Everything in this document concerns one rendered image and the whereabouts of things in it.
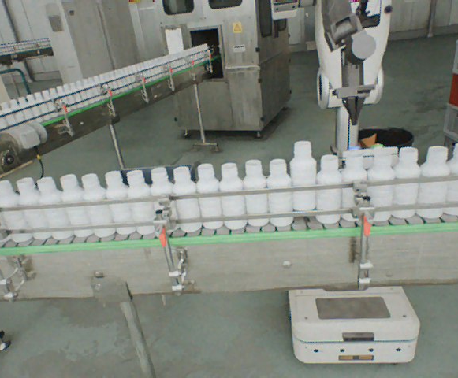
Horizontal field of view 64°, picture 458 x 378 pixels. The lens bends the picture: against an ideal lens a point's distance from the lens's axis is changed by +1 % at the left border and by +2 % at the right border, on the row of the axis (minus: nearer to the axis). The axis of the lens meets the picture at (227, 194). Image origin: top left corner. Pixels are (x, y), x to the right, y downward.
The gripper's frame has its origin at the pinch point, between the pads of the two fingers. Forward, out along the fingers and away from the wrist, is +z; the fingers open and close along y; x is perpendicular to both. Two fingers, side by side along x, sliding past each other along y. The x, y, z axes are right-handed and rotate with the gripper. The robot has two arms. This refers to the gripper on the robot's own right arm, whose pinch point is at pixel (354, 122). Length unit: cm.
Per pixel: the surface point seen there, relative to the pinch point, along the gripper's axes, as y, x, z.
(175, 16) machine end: -118, 337, -155
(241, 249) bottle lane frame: -32.2, -16.0, 29.2
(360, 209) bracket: -5.6, -25.9, 19.2
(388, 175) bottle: 2.2, -19.3, 13.2
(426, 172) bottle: 10.6, -18.4, 13.4
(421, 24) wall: 475, 1136, -324
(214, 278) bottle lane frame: -40, -13, 37
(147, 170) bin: -74, 43, 10
